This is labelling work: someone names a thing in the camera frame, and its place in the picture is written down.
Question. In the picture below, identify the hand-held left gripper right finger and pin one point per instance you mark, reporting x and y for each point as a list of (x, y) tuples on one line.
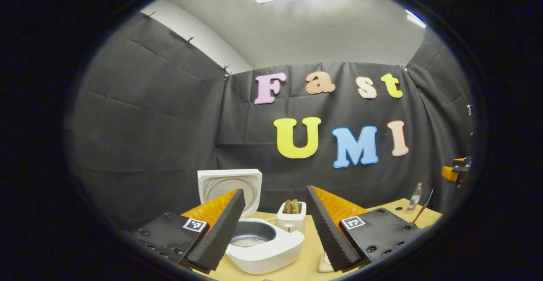
[(328, 234)]

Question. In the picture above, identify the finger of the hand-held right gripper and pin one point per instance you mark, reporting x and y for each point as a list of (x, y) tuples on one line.
[(454, 171)]

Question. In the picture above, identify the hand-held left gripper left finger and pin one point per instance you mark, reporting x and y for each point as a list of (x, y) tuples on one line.
[(222, 234)]

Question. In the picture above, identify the white rice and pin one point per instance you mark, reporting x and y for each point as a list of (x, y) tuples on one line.
[(248, 242)]

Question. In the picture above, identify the white rice cooker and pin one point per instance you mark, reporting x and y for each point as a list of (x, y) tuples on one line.
[(275, 251)]

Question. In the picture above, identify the brown wooden spoon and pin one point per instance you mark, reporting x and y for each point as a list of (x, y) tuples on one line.
[(419, 215)]

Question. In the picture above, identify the clear glass tray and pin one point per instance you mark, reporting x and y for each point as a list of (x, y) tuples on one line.
[(326, 264)]

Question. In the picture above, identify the white toaster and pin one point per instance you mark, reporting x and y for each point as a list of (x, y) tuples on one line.
[(292, 221)]

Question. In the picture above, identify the brown toast slice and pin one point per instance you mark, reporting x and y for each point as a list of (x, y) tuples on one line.
[(295, 206), (287, 206)]

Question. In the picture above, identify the clear plastic water bottle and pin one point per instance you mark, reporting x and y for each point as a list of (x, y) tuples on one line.
[(414, 198)]

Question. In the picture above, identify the black backdrop cloth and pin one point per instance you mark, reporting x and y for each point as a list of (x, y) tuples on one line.
[(157, 136)]

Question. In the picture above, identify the small ceiling light panel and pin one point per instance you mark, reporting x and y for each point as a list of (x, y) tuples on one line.
[(415, 19)]

